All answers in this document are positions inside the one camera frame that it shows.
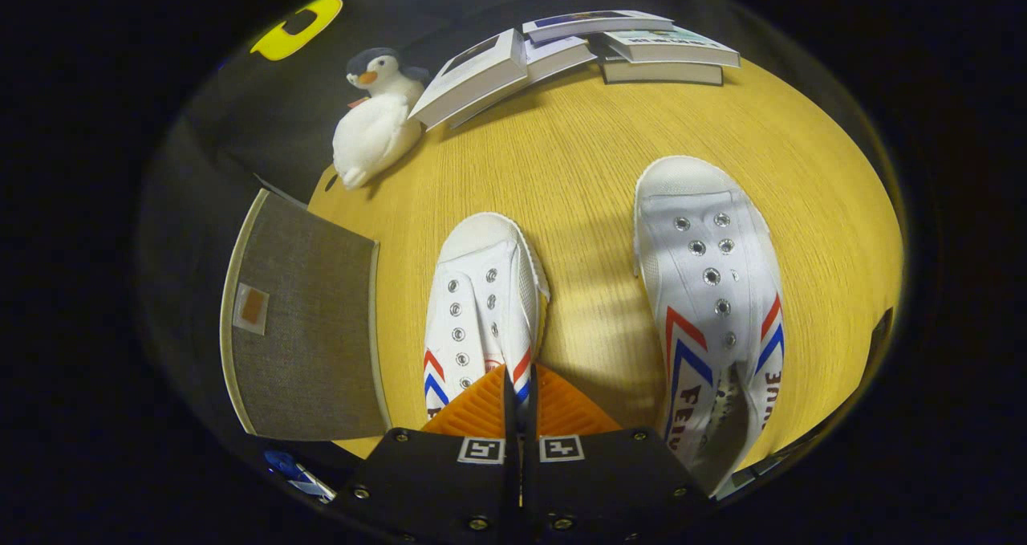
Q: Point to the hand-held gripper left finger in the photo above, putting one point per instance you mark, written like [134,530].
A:
[441,481]

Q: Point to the plush penguin toy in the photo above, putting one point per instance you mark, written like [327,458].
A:
[373,140]

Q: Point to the book with blue picture cover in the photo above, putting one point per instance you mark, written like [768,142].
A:
[594,25]

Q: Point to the dark grey book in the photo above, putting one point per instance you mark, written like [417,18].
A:
[666,74]

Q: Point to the blue and white object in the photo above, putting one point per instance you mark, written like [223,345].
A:
[297,469]

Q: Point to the plain white book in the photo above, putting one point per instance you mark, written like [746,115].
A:
[562,54]

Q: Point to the book with pale green cover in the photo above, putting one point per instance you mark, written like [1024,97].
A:
[670,47]

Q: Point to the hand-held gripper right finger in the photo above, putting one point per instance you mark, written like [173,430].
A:
[602,481]

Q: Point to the grey fabric storage box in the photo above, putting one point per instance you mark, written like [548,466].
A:
[313,352]

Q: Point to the white book with dark portrait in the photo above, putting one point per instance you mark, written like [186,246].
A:
[473,79]

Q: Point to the white canvas shoe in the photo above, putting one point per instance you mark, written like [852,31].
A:
[706,272]
[481,288]

